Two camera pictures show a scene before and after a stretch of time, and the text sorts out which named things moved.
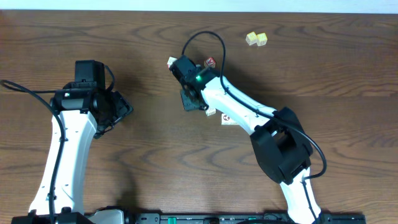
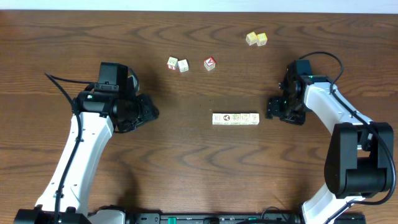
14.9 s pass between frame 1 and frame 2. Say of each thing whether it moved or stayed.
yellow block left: stayed
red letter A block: stayed
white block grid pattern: moved
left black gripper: moved
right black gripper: moved
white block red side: stayed
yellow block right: stayed
